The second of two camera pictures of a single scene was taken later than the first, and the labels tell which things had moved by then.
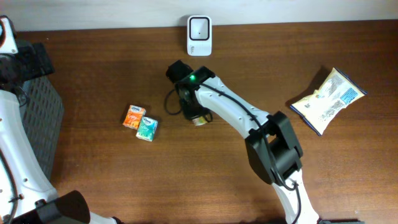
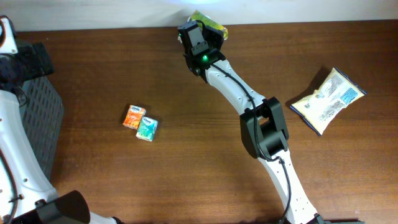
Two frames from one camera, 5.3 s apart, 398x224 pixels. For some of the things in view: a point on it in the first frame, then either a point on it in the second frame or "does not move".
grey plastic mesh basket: x=42 y=111 does not move
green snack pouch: x=199 y=121 to x=208 y=22
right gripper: x=188 y=114 to x=216 y=37
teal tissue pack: x=147 y=129 does not move
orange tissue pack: x=133 y=117 does not move
